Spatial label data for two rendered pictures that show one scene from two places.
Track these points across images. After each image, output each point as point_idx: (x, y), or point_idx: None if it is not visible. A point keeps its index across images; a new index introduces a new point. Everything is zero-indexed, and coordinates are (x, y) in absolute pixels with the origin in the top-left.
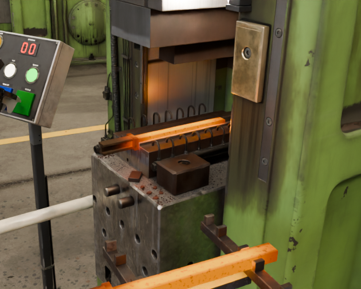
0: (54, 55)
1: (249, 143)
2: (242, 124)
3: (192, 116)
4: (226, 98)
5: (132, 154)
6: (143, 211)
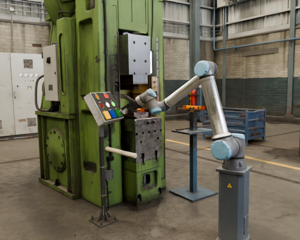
0: (112, 96)
1: None
2: None
3: None
4: None
5: (142, 114)
6: (157, 121)
